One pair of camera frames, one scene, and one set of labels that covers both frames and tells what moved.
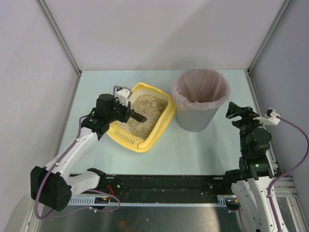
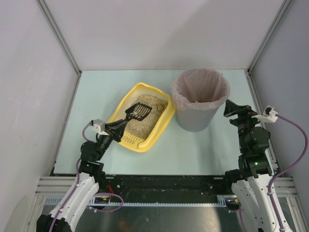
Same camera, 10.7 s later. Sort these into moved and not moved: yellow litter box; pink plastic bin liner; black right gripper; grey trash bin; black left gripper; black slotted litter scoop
Moved: black left gripper; black slotted litter scoop
Not moved: grey trash bin; black right gripper; yellow litter box; pink plastic bin liner
